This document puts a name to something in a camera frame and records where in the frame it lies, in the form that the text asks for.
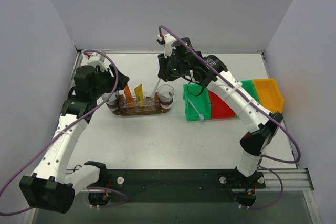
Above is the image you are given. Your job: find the dark smoked plastic cup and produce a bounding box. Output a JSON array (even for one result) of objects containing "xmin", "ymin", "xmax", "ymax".
[{"xmin": 106, "ymin": 91, "xmax": 120, "ymax": 112}]

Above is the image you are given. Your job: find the orange toothpaste tube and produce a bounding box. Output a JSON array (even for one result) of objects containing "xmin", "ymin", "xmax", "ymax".
[{"xmin": 124, "ymin": 85, "xmax": 134, "ymax": 108}]

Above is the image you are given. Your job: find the yellow toothpaste tube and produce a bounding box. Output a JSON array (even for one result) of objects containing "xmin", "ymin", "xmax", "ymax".
[{"xmin": 134, "ymin": 84, "xmax": 144, "ymax": 107}]

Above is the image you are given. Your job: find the white toothbrush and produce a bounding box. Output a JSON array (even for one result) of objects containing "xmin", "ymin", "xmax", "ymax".
[{"xmin": 150, "ymin": 79, "xmax": 161, "ymax": 99}]

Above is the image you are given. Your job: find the clear acrylic toothbrush holder rack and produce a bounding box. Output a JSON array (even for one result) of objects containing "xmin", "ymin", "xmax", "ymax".
[{"xmin": 119, "ymin": 92, "xmax": 160, "ymax": 113}]

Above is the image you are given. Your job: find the light blue toothbrush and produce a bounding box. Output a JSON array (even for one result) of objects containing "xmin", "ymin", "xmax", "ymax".
[{"xmin": 187, "ymin": 98, "xmax": 204, "ymax": 122}]

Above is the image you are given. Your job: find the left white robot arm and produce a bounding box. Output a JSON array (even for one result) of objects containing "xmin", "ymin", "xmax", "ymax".
[{"xmin": 19, "ymin": 65, "xmax": 129, "ymax": 214}]

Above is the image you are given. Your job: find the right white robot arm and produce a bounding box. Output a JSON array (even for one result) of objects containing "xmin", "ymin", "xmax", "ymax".
[{"xmin": 157, "ymin": 34, "xmax": 283, "ymax": 177}]

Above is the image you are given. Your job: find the brown oval wooden tray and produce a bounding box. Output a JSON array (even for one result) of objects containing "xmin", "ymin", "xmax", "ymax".
[{"xmin": 113, "ymin": 95, "xmax": 170, "ymax": 116}]

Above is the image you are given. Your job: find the left green plastic bin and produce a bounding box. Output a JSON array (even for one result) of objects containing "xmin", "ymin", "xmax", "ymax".
[{"xmin": 183, "ymin": 84, "xmax": 211, "ymax": 121}]

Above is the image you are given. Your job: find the green plastic bin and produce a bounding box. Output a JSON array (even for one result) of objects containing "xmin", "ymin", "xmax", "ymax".
[
  {"xmin": 241, "ymin": 80, "xmax": 260, "ymax": 103},
  {"xmin": 183, "ymin": 84, "xmax": 211, "ymax": 121}
]

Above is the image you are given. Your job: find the red plastic bin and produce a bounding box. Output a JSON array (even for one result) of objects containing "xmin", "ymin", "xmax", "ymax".
[{"xmin": 208, "ymin": 91, "xmax": 236, "ymax": 119}]

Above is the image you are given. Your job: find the right green plastic bin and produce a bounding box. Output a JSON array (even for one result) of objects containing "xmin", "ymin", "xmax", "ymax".
[{"xmin": 241, "ymin": 80, "xmax": 260, "ymax": 103}]

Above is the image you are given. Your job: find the yellow plastic bin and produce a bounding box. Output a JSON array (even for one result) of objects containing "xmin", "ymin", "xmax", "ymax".
[{"xmin": 253, "ymin": 79, "xmax": 285, "ymax": 113}]

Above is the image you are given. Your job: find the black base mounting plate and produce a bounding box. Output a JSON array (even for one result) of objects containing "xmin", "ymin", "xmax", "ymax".
[{"xmin": 88, "ymin": 169, "xmax": 266, "ymax": 207}]

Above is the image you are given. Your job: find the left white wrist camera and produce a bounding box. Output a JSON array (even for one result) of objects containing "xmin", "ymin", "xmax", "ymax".
[{"xmin": 83, "ymin": 52, "xmax": 108, "ymax": 72}]

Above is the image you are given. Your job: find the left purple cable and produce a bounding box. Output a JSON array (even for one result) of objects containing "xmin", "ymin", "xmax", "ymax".
[{"xmin": 0, "ymin": 49, "xmax": 129, "ymax": 214}]

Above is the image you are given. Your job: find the purple cable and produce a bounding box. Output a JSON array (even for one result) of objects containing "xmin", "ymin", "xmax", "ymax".
[
  {"xmin": 0, "ymin": 49, "xmax": 129, "ymax": 214},
  {"xmin": 157, "ymin": 25, "xmax": 302, "ymax": 210}
]

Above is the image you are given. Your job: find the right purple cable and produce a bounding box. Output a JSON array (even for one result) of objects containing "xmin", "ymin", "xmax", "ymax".
[{"xmin": 157, "ymin": 25, "xmax": 302, "ymax": 210}]

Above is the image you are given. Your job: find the aluminium extrusion rail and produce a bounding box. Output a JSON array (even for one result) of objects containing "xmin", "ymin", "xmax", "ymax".
[{"xmin": 65, "ymin": 169, "xmax": 313, "ymax": 197}]

